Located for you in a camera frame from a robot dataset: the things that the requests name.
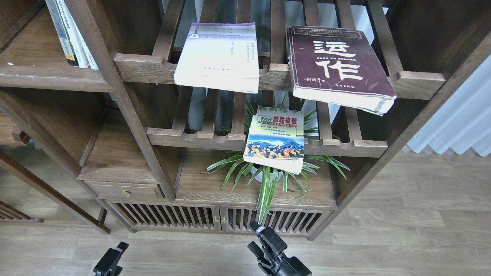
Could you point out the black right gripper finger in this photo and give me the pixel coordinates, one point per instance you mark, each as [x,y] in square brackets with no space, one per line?
[256,251]
[272,244]

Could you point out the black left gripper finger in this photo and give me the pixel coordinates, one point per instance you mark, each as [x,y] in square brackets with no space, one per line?
[107,266]

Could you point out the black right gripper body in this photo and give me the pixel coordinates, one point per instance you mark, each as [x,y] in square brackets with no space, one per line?
[274,264]

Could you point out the green yellow paperback book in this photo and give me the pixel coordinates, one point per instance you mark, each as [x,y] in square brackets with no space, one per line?
[276,139]

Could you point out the white plant pot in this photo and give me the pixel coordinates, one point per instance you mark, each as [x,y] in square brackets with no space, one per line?
[257,173]

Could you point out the brass drawer knob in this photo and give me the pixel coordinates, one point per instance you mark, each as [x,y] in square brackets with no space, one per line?
[126,193]

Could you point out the green spider plant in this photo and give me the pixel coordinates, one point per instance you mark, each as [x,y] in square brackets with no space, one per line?
[267,189]

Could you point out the dark wooden bookshelf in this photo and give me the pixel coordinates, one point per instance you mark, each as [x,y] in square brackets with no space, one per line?
[124,126]

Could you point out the maroon thick book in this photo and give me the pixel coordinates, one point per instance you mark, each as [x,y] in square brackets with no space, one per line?
[339,66]

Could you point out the white purple paperback book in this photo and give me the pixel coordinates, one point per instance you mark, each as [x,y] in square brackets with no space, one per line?
[220,56]

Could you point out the thin white upright book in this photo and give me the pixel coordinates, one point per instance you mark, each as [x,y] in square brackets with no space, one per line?
[91,61]

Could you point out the white curtain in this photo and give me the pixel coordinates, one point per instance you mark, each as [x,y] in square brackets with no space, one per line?
[463,123]

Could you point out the dark spine upright book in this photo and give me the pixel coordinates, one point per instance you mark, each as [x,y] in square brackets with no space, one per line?
[62,33]

